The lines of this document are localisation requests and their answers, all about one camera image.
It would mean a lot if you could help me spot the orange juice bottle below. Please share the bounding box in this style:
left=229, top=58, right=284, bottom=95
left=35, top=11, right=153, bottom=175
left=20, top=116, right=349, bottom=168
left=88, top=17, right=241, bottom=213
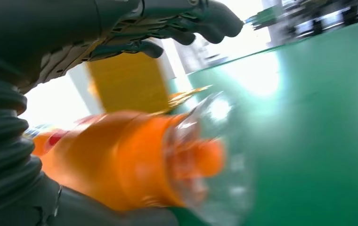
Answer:
left=31, top=90, right=256, bottom=226

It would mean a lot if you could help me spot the yellow film wrapped box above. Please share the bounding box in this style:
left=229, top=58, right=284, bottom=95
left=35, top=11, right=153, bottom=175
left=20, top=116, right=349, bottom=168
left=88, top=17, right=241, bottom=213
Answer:
left=85, top=52, right=171, bottom=113

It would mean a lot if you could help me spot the green table mat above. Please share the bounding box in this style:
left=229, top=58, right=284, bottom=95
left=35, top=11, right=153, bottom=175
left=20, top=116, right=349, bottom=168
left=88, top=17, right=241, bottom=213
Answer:
left=166, top=17, right=358, bottom=226

